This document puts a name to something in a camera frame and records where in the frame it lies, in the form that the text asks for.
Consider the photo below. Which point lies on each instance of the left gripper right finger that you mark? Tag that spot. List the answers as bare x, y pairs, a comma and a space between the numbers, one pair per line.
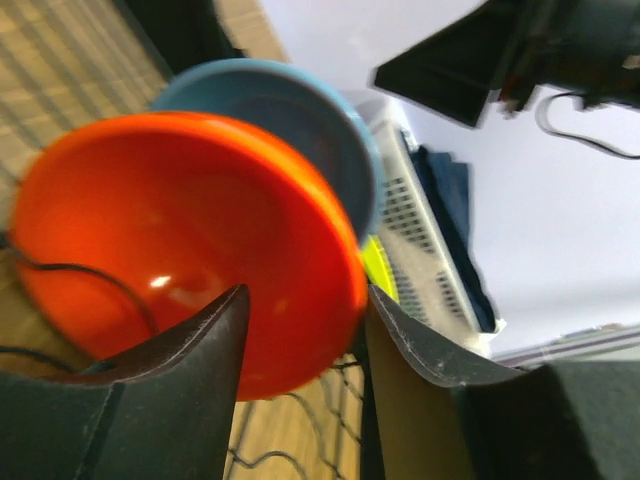
444, 412

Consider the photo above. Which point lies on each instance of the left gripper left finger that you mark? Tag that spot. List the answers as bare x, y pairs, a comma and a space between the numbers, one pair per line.
161, 410

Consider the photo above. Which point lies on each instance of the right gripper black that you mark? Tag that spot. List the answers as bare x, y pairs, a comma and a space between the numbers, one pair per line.
590, 48

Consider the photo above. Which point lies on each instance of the black wire dish rack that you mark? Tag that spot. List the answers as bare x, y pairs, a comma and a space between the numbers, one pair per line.
65, 64

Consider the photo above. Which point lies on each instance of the blue bowl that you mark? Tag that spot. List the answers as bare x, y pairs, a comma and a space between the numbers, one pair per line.
308, 114

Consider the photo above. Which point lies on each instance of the orange-red bowl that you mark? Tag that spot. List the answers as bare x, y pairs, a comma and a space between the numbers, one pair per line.
130, 225

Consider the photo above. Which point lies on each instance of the blue denim clothes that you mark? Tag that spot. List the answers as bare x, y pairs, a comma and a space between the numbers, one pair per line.
447, 187

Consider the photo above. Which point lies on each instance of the white laundry basket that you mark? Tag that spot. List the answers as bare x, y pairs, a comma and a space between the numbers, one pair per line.
430, 287

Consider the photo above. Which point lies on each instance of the lime green bowl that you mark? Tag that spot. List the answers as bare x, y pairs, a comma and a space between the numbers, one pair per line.
377, 267

